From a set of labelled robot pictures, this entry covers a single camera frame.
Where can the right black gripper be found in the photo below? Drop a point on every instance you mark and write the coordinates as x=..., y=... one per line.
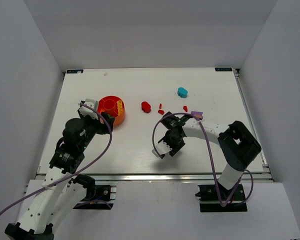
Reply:
x=175, y=122

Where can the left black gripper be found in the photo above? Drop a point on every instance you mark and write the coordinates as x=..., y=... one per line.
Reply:
x=103, y=124

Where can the long yellow lego plate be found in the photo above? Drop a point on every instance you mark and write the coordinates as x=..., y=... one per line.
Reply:
x=120, y=107

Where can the red rounded lego brick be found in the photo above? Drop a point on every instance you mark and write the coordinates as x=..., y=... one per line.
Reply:
x=146, y=107

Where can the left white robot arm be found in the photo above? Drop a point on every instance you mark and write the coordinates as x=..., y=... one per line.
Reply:
x=63, y=186

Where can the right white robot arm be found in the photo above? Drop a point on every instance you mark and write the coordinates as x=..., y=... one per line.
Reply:
x=238, y=145

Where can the orange round divided container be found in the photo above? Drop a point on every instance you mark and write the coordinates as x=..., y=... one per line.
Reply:
x=108, y=104

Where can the red lego slope piece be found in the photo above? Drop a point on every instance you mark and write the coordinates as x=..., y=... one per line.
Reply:
x=161, y=112

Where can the purple lego plate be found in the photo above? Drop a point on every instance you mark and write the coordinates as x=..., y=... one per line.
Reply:
x=198, y=115

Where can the cyan rounded lego brick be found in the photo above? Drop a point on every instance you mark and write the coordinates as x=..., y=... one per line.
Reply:
x=182, y=92

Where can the left blue corner label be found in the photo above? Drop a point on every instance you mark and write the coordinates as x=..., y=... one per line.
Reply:
x=74, y=71

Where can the blue corner label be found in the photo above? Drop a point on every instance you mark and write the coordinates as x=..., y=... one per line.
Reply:
x=223, y=69
x=74, y=71

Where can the right blue corner label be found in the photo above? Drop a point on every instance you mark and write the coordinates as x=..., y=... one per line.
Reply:
x=223, y=69

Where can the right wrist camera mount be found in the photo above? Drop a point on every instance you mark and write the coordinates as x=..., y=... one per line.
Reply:
x=160, y=149

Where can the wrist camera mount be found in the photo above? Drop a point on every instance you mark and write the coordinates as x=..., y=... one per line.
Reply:
x=88, y=105
x=160, y=149

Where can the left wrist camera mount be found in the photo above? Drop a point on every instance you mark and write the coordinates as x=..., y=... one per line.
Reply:
x=88, y=105

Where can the aluminium table front rail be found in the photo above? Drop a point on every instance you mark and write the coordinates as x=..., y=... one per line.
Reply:
x=174, y=177

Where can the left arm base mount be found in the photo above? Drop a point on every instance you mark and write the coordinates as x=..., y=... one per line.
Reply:
x=97, y=197

